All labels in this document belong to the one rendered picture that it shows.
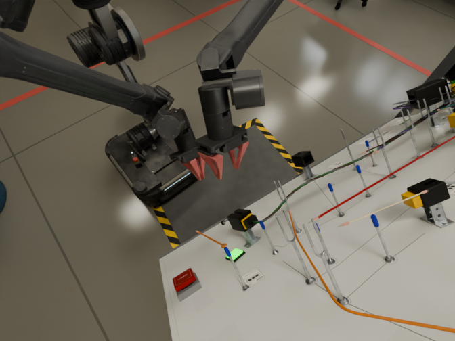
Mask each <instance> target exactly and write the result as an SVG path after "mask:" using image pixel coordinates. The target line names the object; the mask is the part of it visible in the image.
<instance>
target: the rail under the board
mask: <svg viewBox="0 0 455 341"><path fill-rule="evenodd" d="M393 119H394V118H392V119H390V120H388V121H387V122H385V123H383V124H382V125H380V126H379V128H380V127H382V126H383V125H385V124H387V123H388V122H390V121H392V120H393ZM377 128H378V127H377ZM377 128H375V129H374V131H375V130H377ZM370 133H372V131H370V132H369V133H366V134H365V135H363V136H361V137H360V138H358V139H356V140H355V141H353V142H351V143H350V144H348V145H349V146H350V145H352V144H353V143H355V142H356V141H359V140H360V139H362V138H363V137H365V136H367V135H369V134H370ZM346 147H347V146H345V147H343V148H341V149H340V150H338V151H336V152H335V153H333V154H331V155H329V156H328V157H326V158H325V159H323V160H321V161H319V162H318V163H316V164H315V165H313V166H311V167H310V168H313V167H315V166H317V165H318V164H320V163H321V162H323V161H325V160H327V159H328V158H330V157H331V156H333V155H335V154H337V153H338V152H340V151H341V150H344V149H345V148H346ZM303 173H304V172H301V173H299V174H298V175H296V176H294V177H293V178H291V179H289V180H287V181H286V182H284V183H283V184H281V186H283V185H285V184H287V183H288V182H290V181H292V180H293V179H295V178H297V177H298V176H300V175H302V174H303ZM275 190H276V188H274V189H272V190H271V191H269V192H267V193H266V194H264V195H262V196H261V197H259V198H257V199H256V200H254V201H252V202H251V203H249V204H247V205H246V206H244V207H242V208H241V209H245V208H246V207H248V206H250V205H251V204H253V203H255V202H256V201H258V200H260V199H261V198H263V197H265V196H266V195H268V194H270V193H271V192H273V191H275ZM226 219H228V218H227V217H226V218H224V219H222V220H220V221H219V222H217V223H215V224H214V225H212V226H210V227H208V228H207V229H205V230H204V231H201V233H204V232H206V231H208V230H209V229H211V228H213V227H214V226H216V225H218V224H220V223H221V222H222V221H224V220H226ZM199 235H200V234H199V233H198V234H197V235H195V236H194V237H191V238H190V239H188V240H187V241H185V242H183V243H182V244H180V245H178V246H176V247H175V248H173V249H172V250H170V251H168V252H166V253H165V254H163V255H162V256H159V259H161V258H162V257H164V256H166V255H168V254H169V253H171V252H172V251H174V250H176V249H178V248H179V247H181V246H183V245H184V244H186V243H188V242H189V241H191V240H193V239H194V238H196V237H198V236H199Z"/></svg>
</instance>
